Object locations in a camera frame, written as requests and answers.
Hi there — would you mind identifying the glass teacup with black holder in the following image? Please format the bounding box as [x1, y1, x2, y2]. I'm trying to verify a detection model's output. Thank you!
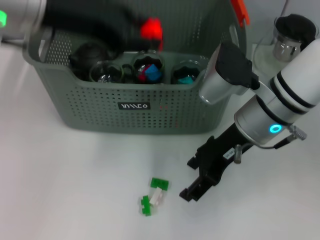
[89, 60, 126, 85]
[170, 60, 203, 86]
[121, 49, 166, 85]

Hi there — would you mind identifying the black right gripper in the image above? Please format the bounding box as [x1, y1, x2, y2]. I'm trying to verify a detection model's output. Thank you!
[179, 123, 253, 203]

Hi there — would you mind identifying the right gripper cable with plug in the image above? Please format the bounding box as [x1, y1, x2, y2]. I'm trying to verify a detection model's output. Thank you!
[233, 124, 308, 165]

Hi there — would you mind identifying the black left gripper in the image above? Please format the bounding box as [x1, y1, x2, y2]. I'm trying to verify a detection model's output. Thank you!
[42, 0, 165, 53]

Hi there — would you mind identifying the orange bin handle clip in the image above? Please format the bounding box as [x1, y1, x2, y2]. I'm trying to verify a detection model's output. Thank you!
[229, 0, 251, 28]

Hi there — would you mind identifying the orange-red sloped building brick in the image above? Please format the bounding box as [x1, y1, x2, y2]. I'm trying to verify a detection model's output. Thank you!
[139, 17, 163, 41]

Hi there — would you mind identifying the white building brick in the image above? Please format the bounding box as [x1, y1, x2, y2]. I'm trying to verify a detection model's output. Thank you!
[149, 188, 166, 207]

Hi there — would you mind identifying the glass pitcher with black lid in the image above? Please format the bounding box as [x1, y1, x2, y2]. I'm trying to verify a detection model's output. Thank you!
[252, 14, 317, 73]

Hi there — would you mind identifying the blue building brick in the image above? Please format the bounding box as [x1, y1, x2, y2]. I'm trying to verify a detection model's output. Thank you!
[144, 64, 163, 83]

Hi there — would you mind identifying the teal building brick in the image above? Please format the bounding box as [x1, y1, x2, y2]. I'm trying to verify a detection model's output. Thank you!
[177, 76, 196, 85]

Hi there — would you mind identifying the green stepped building brick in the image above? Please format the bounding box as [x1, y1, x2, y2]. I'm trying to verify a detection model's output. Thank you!
[139, 195, 153, 216]

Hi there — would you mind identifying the grey-green perforated storage bin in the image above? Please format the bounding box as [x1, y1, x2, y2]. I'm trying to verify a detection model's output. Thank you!
[22, 0, 252, 137]

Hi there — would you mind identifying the thin black wall cable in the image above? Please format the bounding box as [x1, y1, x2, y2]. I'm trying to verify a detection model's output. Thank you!
[279, 0, 290, 17]

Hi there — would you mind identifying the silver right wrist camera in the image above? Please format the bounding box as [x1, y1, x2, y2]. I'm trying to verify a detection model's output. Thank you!
[199, 42, 260, 105]

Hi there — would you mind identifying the black clay teapot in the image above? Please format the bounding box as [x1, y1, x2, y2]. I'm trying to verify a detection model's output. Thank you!
[68, 42, 120, 76]

